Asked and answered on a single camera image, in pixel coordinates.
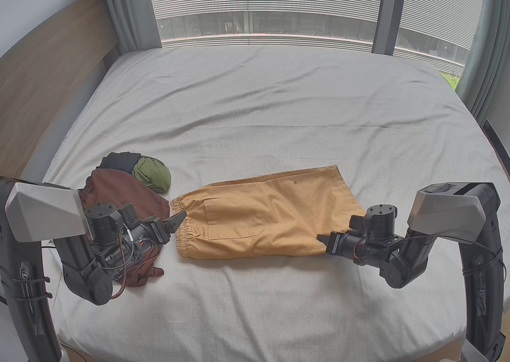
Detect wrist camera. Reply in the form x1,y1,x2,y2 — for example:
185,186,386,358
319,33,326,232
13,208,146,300
117,203,142,226
348,215,368,234

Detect brown garment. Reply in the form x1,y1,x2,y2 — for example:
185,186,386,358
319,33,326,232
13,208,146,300
78,167,172,287

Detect black garment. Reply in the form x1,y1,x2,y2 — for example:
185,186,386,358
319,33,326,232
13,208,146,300
99,150,141,175

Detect grey-green curtain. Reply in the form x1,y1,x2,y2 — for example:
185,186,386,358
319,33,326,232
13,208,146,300
454,0,510,124
83,0,162,54

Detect green garment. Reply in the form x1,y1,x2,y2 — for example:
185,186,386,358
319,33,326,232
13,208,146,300
131,155,173,195

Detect bed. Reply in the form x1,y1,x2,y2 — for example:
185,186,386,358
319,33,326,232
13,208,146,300
0,0,510,362

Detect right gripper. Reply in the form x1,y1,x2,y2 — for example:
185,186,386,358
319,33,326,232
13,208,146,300
316,230,369,261

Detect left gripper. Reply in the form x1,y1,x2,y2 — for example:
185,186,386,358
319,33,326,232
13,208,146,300
129,211,188,251

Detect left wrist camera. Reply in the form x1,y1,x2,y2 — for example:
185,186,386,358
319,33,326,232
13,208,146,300
117,203,142,226

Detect tan shorts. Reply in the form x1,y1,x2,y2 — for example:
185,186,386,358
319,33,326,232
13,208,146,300
170,163,366,259

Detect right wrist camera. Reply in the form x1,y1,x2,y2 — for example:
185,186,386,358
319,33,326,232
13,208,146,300
348,215,368,234

